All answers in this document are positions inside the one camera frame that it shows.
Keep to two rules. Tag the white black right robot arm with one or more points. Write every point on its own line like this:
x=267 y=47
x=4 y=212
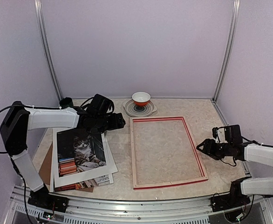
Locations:
x=227 y=141

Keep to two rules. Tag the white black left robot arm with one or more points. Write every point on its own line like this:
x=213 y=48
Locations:
x=97 y=116

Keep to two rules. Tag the white mat board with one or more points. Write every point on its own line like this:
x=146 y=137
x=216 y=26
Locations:
x=111 y=163

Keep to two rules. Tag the orange white bowl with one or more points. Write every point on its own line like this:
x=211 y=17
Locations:
x=141 y=98

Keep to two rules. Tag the right aluminium post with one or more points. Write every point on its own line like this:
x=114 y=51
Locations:
x=228 y=50

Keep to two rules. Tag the dark green mug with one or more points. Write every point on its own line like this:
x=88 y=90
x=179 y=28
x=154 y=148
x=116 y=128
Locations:
x=66 y=102

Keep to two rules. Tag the left aluminium post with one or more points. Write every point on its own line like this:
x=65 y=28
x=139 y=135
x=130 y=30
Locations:
x=46 y=48

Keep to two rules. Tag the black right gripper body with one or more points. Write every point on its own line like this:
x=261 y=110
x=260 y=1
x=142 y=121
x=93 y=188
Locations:
x=224 y=151

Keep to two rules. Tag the brown backing board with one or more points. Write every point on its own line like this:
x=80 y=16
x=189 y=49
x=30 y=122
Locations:
x=45 y=172

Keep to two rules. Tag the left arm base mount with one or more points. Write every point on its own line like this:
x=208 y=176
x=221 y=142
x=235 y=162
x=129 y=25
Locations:
x=48 y=201

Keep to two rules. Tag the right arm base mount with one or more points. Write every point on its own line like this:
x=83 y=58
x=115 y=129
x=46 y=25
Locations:
x=225 y=201

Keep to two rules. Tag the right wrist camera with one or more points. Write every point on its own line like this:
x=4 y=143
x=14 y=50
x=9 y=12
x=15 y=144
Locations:
x=218 y=134

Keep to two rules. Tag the red wooden picture frame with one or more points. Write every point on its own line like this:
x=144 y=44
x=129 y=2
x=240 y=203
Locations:
x=197 y=158

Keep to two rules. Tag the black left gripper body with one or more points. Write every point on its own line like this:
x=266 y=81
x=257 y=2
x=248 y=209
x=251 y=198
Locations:
x=106 y=125

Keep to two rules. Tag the grey striped plate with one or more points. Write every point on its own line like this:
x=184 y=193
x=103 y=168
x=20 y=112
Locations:
x=134 y=110

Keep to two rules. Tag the aluminium post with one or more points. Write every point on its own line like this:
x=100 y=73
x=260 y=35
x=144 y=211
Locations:
x=228 y=50
x=46 y=48

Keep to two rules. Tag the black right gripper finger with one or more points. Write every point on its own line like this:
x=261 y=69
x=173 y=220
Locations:
x=207 y=146
x=212 y=155

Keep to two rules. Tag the cat photo print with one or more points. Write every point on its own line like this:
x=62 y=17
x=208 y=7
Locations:
x=80 y=154

